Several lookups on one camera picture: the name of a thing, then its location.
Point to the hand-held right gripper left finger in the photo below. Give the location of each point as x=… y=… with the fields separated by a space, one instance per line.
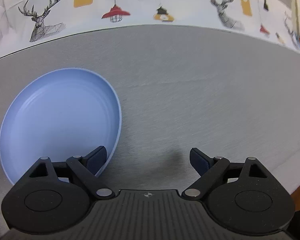
x=98 y=159

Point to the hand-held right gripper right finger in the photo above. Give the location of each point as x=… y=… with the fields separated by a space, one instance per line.
x=199 y=161

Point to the light blue plate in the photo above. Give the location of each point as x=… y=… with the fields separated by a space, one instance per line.
x=60 y=117

